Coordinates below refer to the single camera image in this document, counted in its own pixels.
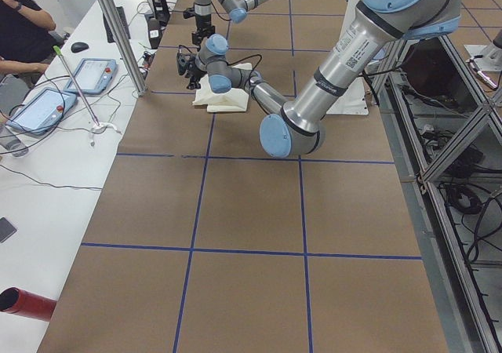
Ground black computer mouse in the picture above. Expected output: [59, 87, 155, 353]
[71, 42, 89, 53]

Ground metal rod green tip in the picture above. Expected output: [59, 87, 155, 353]
[53, 45, 100, 126]

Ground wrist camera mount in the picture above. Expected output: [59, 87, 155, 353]
[176, 45, 195, 78]
[183, 8, 195, 19]

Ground aluminium frame post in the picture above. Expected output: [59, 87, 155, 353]
[97, 0, 146, 96]

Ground cream long sleeve shirt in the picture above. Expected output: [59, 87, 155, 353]
[192, 61, 252, 113]

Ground blue teach pendant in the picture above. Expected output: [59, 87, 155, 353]
[74, 58, 118, 96]
[6, 88, 77, 136]

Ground near blue teach pendant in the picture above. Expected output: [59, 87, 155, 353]
[6, 88, 77, 136]

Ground person in black shirt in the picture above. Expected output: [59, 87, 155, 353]
[1, 0, 57, 88]

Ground red cylinder tube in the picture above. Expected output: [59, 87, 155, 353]
[1, 287, 56, 322]

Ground far blue teach pendant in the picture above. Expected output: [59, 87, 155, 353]
[74, 58, 118, 96]

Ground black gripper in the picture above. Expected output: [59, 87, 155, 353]
[187, 58, 206, 90]
[191, 14, 216, 47]

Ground black smartphone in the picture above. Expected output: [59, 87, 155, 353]
[0, 217, 17, 243]

